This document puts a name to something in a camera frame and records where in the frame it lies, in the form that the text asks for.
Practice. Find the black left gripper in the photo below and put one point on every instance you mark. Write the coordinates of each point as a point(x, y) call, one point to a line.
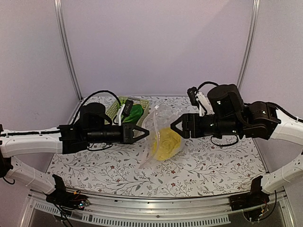
point(127, 133)

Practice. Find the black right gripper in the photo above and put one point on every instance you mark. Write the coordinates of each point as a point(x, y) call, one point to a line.
point(188, 118)

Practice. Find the clear zip top bag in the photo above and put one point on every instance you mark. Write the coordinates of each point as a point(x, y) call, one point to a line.
point(161, 116)

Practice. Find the toy napa cabbage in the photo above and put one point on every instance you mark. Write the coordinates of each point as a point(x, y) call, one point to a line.
point(169, 144)

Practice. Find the green toy leaf vegetable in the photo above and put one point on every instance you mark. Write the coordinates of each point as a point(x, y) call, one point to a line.
point(135, 114)

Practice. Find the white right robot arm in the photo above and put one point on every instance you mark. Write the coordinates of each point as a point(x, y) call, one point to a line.
point(222, 112)

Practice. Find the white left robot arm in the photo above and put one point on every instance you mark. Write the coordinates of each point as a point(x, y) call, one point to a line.
point(93, 126)

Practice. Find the pale green plastic basket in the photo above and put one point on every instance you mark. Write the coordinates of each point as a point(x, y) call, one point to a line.
point(113, 109)

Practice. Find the floral patterned table mat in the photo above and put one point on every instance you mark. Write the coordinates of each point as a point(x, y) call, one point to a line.
point(203, 167)

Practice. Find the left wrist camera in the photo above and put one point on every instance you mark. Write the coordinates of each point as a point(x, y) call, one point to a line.
point(124, 111)

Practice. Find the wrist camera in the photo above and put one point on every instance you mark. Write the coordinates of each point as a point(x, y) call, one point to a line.
point(200, 101)
point(124, 111)

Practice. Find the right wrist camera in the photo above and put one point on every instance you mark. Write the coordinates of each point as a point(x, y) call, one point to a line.
point(200, 101)

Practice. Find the front aluminium rail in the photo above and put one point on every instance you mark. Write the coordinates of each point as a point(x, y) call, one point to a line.
point(107, 210)

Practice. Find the right aluminium frame post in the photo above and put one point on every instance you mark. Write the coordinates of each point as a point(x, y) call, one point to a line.
point(249, 42)

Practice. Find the aluminium frame post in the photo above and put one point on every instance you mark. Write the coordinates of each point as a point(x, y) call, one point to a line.
point(249, 42)
point(66, 48)

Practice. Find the left aluminium frame post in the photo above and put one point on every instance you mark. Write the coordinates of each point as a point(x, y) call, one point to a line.
point(66, 48)

